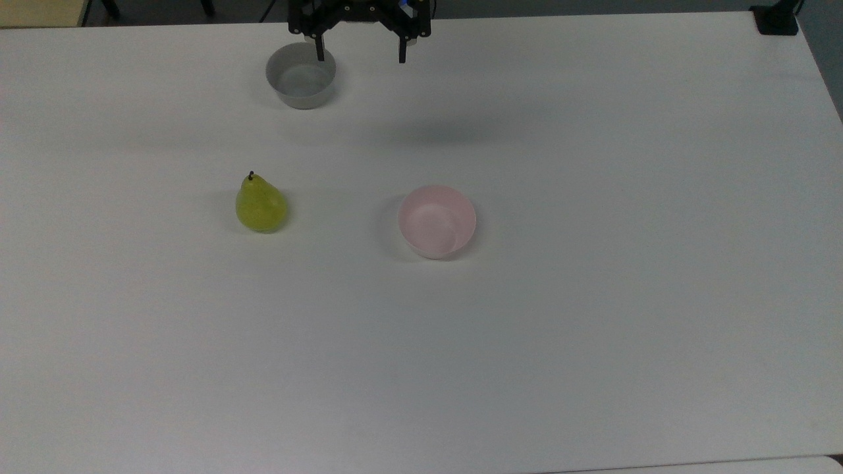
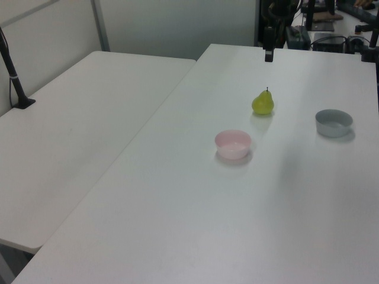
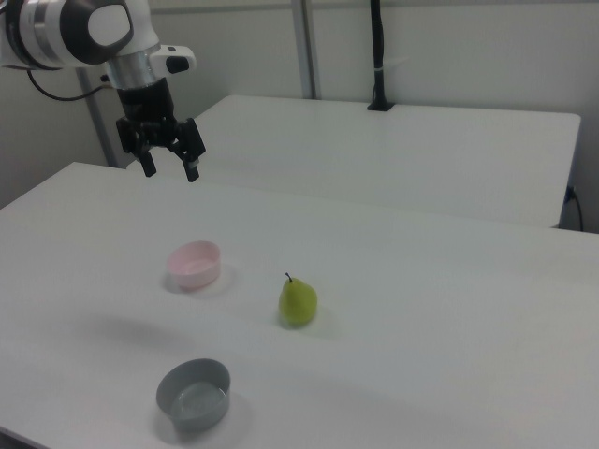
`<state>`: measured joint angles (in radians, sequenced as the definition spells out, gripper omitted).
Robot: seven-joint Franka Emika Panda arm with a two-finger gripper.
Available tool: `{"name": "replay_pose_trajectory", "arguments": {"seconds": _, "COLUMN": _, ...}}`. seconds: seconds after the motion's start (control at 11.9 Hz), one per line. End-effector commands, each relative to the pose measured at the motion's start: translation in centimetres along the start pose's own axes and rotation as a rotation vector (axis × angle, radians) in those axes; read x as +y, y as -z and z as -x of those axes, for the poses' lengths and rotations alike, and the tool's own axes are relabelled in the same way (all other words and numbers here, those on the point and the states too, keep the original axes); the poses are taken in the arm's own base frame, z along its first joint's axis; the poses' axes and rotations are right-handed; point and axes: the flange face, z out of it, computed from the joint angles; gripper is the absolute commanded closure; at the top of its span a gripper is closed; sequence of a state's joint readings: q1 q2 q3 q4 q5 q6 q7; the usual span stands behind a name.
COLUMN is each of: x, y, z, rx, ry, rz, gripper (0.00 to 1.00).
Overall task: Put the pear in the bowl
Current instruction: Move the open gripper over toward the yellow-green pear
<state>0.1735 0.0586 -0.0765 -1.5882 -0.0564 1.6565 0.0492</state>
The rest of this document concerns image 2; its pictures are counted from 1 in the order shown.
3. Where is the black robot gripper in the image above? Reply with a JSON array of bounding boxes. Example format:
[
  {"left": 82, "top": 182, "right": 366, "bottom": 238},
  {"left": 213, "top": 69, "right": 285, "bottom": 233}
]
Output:
[{"left": 264, "top": 25, "right": 275, "bottom": 63}]

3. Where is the green yellow pear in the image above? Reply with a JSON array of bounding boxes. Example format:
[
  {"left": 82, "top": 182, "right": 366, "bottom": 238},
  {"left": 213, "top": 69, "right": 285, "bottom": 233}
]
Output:
[{"left": 252, "top": 86, "right": 275, "bottom": 116}]

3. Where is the grey bowl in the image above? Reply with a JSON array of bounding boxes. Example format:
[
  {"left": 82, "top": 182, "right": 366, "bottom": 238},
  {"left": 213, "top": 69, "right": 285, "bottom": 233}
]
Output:
[{"left": 314, "top": 109, "right": 354, "bottom": 138}]

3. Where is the pink bowl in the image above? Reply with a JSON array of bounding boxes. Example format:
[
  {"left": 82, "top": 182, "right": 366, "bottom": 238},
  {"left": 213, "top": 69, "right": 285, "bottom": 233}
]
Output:
[{"left": 214, "top": 129, "right": 252, "bottom": 160}]

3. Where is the dark equipment box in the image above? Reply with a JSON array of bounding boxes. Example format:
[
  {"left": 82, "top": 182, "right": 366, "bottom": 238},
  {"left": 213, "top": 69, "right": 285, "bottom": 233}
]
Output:
[{"left": 285, "top": 25, "right": 311, "bottom": 50}]

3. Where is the black low device box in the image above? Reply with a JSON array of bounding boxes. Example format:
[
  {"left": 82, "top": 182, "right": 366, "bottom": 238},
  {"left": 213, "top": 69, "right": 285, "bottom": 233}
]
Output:
[{"left": 310, "top": 34, "right": 348, "bottom": 53}]

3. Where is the black clamp stand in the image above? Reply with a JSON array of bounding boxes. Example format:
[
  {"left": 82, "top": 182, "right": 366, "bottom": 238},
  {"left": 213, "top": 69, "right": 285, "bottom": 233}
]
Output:
[{"left": 346, "top": 25, "right": 379, "bottom": 63}]

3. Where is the white side table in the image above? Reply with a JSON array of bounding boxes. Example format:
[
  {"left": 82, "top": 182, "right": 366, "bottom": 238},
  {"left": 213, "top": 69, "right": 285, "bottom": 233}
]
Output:
[{"left": 0, "top": 50, "right": 197, "bottom": 254}]

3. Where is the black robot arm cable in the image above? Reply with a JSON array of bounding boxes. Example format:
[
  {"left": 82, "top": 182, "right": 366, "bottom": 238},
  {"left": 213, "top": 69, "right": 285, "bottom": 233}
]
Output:
[{"left": 268, "top": 1, "right": 285, "bottom": 28}]

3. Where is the black vertical post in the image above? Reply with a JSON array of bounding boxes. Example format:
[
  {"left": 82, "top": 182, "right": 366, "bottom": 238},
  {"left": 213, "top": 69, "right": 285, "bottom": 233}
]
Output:
[{"left": 306, "top": 0, "right": 316, "bottom": 31}]

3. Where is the grey partition post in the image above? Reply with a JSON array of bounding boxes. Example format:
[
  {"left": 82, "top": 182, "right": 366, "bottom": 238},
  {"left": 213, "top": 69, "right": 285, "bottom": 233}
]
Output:
[{"left": 89, "top": 0, "right": 111, "bottom": 53}]

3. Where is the black camera pole with base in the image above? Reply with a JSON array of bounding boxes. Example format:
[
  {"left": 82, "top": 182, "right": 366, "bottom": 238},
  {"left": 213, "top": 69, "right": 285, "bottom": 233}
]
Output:
[{"left": 0, "top": 26, "right": 37, "bottom": 109}]

